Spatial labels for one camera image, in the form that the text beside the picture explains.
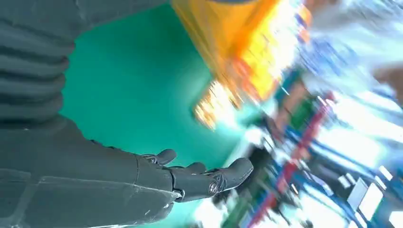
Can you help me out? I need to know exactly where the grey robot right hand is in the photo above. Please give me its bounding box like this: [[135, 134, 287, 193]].
[[0, 116, 254, 228]]

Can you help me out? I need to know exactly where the green table mat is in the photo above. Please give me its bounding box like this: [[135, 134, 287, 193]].
[[59, 3, 252, 228]]

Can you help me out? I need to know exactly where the orange drink bottle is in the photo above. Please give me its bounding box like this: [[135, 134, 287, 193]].
[[171, 0, 314, 132]]

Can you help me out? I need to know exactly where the red pole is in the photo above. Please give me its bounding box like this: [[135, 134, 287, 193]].
[[247, 91, 336, 228]]

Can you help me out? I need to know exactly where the blue metal shelf rack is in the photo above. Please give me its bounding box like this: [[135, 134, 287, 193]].
[[261, 119, 403, 228]]

